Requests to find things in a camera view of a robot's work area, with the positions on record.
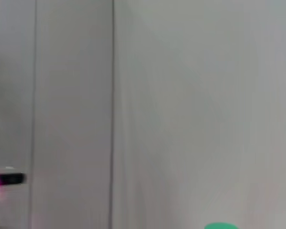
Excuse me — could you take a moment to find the black device with pink light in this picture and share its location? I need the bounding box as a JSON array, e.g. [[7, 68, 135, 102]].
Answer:
[[0, 167, 28, 189]]

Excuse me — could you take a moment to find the green capped clear test tube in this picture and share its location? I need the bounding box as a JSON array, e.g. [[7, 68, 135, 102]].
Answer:
[[204, 222, 239, 229]]

